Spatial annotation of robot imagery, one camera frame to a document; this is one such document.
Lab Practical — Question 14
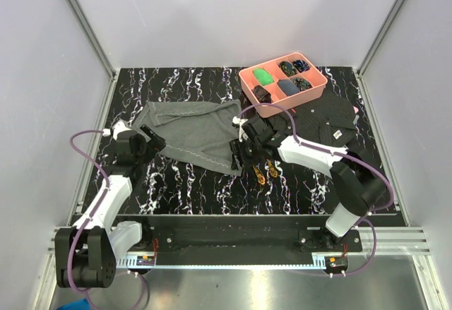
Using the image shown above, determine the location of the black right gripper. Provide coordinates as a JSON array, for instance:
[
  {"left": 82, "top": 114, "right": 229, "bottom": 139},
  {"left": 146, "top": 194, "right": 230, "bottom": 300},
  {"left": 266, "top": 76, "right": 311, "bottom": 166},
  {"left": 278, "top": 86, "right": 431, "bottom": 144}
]
[{"left": 229, "top": 136, "right": 263, "bottom": 171}]

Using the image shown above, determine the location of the green rolled cloth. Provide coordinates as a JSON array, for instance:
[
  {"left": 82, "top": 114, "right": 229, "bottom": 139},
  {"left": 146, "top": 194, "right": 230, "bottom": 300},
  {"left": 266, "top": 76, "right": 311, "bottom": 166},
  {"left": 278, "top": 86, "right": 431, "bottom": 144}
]
[{"left": 253, "top": 68, "right": 274, "bottom": 86}]

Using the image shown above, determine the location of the grey cloth napkin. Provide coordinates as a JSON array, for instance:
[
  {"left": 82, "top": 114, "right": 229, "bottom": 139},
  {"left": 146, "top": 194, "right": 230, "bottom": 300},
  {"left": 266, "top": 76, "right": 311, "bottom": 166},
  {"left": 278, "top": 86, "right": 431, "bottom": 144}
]
[{"left": 133, "top": 100, "right": 242, "bottom": 176}]

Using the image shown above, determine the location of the gold fork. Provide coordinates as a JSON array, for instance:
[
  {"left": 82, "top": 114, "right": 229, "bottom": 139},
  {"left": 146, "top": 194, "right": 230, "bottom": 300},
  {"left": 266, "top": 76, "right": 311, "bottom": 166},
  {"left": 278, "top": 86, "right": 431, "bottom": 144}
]
[{"left": 266, "top": 160, "right": 278, "bottom": 178}]

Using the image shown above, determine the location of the pink divided organizer box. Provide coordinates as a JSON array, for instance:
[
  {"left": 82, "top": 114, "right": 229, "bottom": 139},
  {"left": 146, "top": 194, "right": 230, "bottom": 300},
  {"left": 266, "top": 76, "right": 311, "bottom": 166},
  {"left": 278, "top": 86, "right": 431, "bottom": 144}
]
[{"left": 239, "top": 52, "right": 327, "bottom": 118}]

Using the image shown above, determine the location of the teal paisley rolled tie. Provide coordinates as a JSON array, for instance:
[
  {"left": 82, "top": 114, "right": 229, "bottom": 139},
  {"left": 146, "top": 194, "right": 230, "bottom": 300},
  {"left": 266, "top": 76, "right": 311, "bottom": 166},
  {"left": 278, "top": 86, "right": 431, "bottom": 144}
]
[{"left": 292, "top": 77, "right": 312, "bottom": 92}]

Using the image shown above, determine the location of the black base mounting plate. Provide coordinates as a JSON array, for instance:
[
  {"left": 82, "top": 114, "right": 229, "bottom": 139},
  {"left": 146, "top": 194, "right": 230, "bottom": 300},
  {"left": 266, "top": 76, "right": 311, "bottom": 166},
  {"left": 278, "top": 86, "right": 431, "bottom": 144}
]
[{"left": 115, "top": 215, "right": 363, "bottom": 268}]

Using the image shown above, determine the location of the gold spoon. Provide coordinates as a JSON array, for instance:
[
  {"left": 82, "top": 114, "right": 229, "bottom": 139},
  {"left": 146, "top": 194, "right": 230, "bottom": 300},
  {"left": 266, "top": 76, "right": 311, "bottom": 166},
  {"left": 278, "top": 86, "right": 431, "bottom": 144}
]
[{"left": 253, "top": 166, "right": 266, "bottom": 185}]

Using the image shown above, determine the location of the dark striped button shirt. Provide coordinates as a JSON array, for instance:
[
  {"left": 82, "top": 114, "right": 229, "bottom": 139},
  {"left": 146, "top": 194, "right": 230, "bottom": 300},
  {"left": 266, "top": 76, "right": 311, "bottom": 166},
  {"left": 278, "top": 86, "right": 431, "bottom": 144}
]
[{"left": 268, "top": 90, "right": 357, "bottom": 148}]

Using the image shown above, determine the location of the brown patterned rolled tie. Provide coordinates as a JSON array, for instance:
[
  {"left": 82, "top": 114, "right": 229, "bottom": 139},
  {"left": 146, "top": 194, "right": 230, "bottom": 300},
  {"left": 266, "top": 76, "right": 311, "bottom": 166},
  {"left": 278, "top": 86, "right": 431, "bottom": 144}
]
[{"left": 252, "top": 85, "right": 272, "bottom": 104}]

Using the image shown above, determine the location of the olive floral rolled tie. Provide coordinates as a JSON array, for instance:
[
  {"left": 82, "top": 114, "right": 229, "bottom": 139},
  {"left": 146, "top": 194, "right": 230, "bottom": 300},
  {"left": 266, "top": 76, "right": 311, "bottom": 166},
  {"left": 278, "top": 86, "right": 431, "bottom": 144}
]
[{"left": 279, "top": 61, "right": 297, "bottom": 77}]

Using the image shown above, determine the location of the blue-grey rolled cloth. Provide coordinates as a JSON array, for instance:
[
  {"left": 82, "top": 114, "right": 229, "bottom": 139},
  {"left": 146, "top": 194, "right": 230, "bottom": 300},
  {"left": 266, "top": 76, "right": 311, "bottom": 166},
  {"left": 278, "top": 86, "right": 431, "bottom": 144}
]
[{"left": 277, "top": 79, "right": 299, "bottom": 97}]

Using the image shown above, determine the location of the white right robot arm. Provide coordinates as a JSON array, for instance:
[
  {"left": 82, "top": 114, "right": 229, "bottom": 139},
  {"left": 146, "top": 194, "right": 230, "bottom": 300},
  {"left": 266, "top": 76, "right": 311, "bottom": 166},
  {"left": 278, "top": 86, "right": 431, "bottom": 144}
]
[{"left": 230, "top": 116, "right": 388, "bottom": 251}]

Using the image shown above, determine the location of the navy striped rolled tie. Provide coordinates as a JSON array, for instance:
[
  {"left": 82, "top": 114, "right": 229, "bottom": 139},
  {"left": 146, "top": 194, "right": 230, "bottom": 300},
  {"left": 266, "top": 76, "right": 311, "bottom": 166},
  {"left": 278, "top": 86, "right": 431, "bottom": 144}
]
[{"left": 292, "top": 59, "right": 311, "bottom": 73}]

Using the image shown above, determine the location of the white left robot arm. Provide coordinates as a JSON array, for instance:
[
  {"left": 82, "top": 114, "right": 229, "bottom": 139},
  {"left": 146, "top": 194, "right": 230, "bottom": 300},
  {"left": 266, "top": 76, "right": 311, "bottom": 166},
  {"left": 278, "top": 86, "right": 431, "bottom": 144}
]
[{"left": 54, "top": 120, "right": 166, "bottom": 292}]

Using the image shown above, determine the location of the blue cloth scrap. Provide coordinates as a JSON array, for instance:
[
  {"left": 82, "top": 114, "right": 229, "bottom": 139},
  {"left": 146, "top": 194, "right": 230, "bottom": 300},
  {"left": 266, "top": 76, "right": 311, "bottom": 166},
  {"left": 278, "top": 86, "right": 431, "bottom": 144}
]
[{"left": 57, "top": 299, "right": 90, "bottom": 310}]

